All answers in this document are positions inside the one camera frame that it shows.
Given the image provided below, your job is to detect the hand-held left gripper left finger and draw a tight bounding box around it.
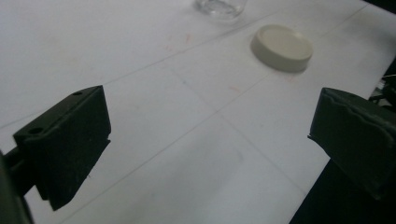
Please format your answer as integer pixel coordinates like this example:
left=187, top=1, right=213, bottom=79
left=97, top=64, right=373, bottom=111
left=12, top=85, right=112, bottom=212

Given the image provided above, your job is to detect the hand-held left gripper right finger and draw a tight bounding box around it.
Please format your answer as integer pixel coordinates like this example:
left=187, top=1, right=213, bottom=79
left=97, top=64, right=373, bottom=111
left=307, top=87, right=396, bottom=201

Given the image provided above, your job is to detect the cream round jar lid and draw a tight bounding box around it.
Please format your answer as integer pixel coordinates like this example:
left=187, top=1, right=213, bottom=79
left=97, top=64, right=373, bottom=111
left=249, top=23, right=314, bottom=74

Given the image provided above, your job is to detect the clear glass jar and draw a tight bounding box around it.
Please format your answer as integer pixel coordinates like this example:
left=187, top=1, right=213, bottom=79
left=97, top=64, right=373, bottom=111
left=193, top=0, right=249, bottom=22

